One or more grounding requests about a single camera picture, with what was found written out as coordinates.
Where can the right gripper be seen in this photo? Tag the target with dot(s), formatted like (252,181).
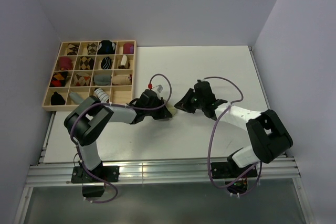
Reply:
(184,104)

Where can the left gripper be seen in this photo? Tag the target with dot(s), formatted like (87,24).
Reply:
(164,113)

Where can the white black striped sock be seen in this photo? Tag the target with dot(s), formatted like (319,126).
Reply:
(102,95)

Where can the pale green ankle sock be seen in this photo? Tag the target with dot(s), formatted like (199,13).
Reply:
(172,110)

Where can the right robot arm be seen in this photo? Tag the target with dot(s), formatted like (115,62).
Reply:
(267,134)

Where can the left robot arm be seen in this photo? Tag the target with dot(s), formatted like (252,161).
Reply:
(87,121)

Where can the tan rolled sock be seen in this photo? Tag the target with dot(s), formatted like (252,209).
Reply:
(122,80)

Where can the cream brown rolled sock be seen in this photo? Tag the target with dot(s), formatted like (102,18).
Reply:
(124,62)

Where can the wooden compartment sock tray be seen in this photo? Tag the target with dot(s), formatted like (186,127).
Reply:
(118,94)

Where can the magenta purple rolled sock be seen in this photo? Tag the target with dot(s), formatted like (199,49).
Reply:
(128,48)

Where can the black white-striped rolled sock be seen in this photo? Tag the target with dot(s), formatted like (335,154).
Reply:
(106,63)

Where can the black blue rolled sock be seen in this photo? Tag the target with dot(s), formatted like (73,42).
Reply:
(106,47)

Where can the beige red argyle sock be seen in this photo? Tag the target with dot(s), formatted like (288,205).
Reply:
(81,80)

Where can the light blue rolled sock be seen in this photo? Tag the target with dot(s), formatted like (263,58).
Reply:
(76,98)

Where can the dark brown argyle sock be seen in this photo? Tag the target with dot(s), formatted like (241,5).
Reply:
(86,63)

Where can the grey argyle rolled sock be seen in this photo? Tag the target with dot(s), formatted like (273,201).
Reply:
(91,48)

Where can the brown argyle rolled sock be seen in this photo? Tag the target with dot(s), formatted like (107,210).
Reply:
(72,49)

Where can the pink rolled sock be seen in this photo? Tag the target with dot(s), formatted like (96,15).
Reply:
(65,64)

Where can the black orange argyle sock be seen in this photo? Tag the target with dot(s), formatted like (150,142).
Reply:
(59,79)

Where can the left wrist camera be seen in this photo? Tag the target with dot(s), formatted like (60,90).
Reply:
(157,89)

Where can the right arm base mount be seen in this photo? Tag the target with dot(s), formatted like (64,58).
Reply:
(227,170)

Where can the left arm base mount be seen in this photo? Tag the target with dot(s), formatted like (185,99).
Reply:
(93,192)

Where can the aluminium rail frame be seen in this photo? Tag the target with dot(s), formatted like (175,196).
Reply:
(167,191)

